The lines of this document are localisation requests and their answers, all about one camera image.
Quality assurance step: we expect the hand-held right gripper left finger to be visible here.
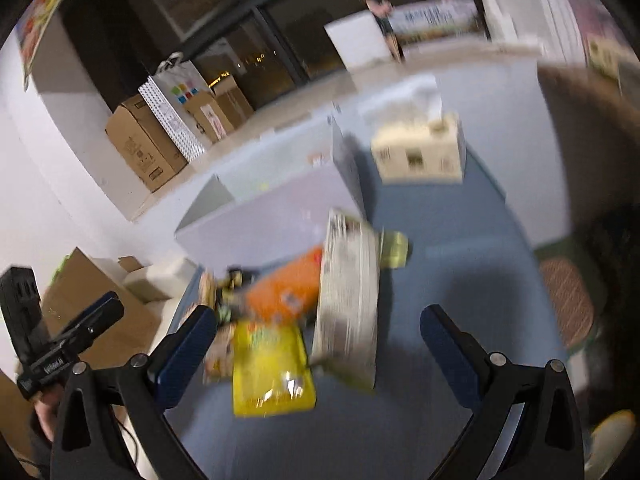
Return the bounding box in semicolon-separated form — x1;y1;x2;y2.
50;305;218;480

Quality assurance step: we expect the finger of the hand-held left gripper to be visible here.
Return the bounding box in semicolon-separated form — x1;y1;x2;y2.
64;293;126;350

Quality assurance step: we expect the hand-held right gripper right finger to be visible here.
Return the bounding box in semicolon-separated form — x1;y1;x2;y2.
421;304;586;480

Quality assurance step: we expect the yellow snack packet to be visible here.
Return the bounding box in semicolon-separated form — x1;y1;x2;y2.
232;322;317;417

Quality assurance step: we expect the orange snack packet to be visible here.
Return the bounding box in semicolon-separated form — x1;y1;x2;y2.
244;247;327;327

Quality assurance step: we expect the white storage box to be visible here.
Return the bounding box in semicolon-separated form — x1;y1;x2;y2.
174;114;372;273

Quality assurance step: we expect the person's left hand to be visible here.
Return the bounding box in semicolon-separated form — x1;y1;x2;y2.
32;385;64;443

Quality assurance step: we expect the large brown cardboard box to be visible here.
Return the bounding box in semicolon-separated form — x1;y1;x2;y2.
41;246;162;367

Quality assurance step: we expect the pale snack packet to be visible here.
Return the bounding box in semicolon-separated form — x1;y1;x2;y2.
201;272;237;387

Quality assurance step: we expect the small white box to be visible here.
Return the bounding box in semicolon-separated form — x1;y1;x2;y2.
122;257;197;304

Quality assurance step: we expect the white printed snack packet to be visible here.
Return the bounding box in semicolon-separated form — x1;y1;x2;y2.
311;209;382;392

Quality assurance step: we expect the yellow-green snack packet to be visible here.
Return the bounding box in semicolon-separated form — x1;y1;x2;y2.
379;230;410;269

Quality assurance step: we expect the round woven cushion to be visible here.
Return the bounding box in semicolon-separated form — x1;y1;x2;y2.
539;257;597;350

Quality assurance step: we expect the tall cardboard box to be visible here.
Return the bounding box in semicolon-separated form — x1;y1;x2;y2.
104;94;190;194

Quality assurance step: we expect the pale yellow shoe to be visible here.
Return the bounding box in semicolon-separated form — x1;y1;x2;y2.
584;409;638;479

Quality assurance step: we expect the cream tissue box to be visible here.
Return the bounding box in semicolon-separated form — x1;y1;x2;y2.
369;74;467;186

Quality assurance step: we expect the white dotted paper bag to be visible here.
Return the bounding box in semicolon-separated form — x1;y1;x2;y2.
138;52;217;164

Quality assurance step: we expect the labelled cardboard box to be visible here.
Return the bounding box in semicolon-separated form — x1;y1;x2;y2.
184;94;237;147

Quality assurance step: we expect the white foam box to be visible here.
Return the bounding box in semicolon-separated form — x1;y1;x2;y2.
324;12;392;72

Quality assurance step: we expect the dark window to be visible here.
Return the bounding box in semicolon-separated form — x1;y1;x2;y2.
59;0;483;113

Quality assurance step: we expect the printed landscape board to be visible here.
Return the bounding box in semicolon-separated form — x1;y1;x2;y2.
387;0;490;45

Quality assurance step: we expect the black cable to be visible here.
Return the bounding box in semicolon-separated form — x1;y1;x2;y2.
114;407;143;463

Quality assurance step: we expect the colourful wall poster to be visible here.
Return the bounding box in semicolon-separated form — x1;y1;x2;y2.
15;0;90;92

